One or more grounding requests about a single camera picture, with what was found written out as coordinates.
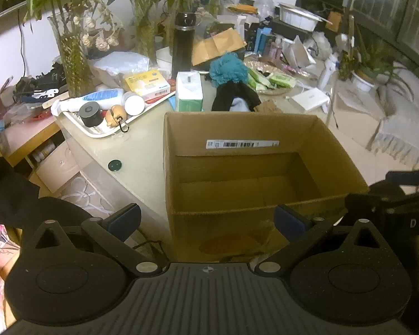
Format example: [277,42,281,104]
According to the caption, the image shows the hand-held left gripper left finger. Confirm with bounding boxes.
[21,202,163,279]

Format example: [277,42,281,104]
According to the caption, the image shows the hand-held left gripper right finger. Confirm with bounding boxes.
[255,204,392,278]

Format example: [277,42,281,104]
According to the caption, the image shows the cardboard box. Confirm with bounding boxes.
[162,111,370,256]

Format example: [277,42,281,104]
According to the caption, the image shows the black soft hat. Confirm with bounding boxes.
[211,83,262,112]

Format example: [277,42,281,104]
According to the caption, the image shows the teal mesh bath loofah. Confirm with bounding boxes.
[209,53,249,87]

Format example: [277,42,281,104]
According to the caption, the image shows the beige drawer unit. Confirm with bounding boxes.
[31,139,82,193]

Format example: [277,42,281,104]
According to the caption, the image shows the sofa with grey blanket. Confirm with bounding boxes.
[366,61,419,169]

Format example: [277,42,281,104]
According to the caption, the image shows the flat cardboard sheet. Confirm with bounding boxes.
[330,91,385,147]

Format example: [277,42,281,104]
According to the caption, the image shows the white plastic tray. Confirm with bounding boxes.
[58,77,177,139]

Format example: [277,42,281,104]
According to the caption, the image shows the black round jar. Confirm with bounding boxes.
[78,103,102,128]

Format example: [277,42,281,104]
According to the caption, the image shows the dark cloth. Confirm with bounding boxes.
[0,157,96,241]

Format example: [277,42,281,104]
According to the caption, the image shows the white round jar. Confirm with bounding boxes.
[123,91,145,115]

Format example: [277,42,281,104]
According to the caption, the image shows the brown crumpled wrapper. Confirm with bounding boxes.
[255,99,284,114]

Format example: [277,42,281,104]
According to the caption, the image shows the white blue lotion bottle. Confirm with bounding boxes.
[51,88,125,116]

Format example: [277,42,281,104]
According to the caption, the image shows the white flat box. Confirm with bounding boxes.
[291,88,330,111]

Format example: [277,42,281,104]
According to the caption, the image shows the potted plant in white pot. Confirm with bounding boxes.
[338,24,417,93]

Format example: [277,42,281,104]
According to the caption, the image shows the plate with green packets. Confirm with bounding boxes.
[242,59,308,97]

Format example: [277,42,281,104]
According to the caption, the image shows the wooden side shelf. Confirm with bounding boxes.
[0,112,70,196]

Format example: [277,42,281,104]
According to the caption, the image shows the yellow white small box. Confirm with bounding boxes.
[122,69,171,100]

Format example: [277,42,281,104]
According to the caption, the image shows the green wet wipes packet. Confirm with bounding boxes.
[269,73,297,89]
[249,69,277,89]

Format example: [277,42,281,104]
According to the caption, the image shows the green white tissue box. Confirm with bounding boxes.
[175,71,204,112]

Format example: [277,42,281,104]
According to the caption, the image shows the white plastic bottle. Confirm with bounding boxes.
[317,54,338,90]

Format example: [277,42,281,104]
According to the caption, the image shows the white plastic bag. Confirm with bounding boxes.
[94,52,151,78]

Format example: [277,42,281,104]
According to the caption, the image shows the white paper bag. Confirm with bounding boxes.
[283,35,317,69]

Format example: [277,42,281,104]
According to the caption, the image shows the bamboo in vase with dried flowers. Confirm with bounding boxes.
[0,0,126,97]

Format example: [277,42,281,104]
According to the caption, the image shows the pink soap pump bottle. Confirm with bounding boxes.
[269,38,284,60]

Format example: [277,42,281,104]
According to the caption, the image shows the dark hard-shell case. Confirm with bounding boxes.
[194,47,247,72]

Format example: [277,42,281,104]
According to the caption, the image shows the black thermos bottle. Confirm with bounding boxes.
[171,12,197,79]

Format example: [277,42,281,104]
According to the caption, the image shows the blue carton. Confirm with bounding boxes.
[255,28,273,55]

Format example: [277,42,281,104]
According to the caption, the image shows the brown paper envelope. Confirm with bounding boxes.
[191,28,247,66]

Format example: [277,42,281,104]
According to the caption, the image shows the black flat box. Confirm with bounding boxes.
[270,19,315,40]

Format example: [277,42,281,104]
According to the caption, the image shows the bamboo in narrow glass vase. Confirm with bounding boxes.
[159,0,182,49]

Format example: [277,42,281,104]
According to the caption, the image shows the white foil-lidded tub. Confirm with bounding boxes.
[278,3,323,31]

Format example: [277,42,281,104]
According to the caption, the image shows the orange snack packet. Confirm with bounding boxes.
[228,3,260,15]

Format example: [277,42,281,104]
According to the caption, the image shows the clear plastic bag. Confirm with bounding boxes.
[255,0,277,19]

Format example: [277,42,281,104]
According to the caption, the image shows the wooden figurine keychain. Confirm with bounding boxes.
[105,105,130,133]

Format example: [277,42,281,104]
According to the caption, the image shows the dark window frame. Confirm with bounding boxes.
[347,0,419,60]

